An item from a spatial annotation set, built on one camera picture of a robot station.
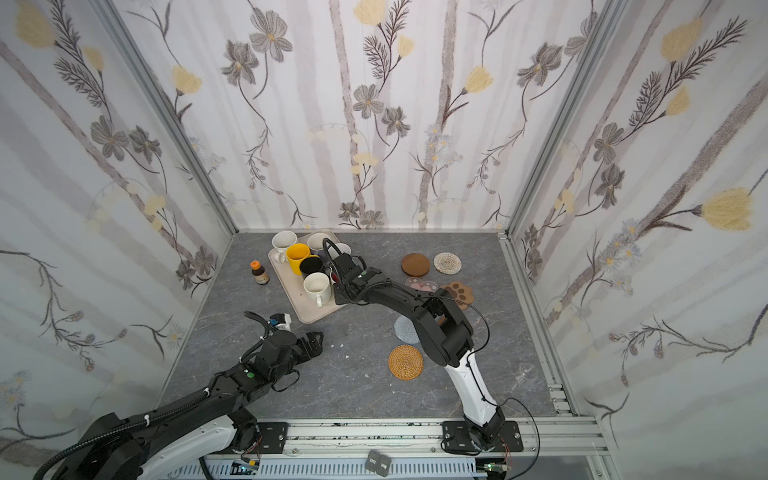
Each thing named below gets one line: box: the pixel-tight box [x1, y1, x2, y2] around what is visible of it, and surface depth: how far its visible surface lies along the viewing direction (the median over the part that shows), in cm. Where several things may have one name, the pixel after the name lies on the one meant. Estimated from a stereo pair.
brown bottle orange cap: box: [250, 260, 270, 285], surface depth 103 cm
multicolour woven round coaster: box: [433, 252, 462, 275], surface depth 113 cm
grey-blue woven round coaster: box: [394, 315, 420, 344], surface depth 95 cm
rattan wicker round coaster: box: [388, 344, 425, 381], surface depth 88 cm
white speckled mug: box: [271, 230, 298, 264], surface depth 109 cm
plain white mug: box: [303, 271, 331, 308], surface depth 95 cm
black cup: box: [299, 254, 324, 279], surface depth 100 cm
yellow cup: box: [286, 243, 311, 276], surface depth 106 cm
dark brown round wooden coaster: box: [401, 253, 430, 277], surface depth 113 cm
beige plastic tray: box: [268, 249, 343, 324], surface depth 104 cm
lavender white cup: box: [307, 232, 328, 257], surface depth 109 cm
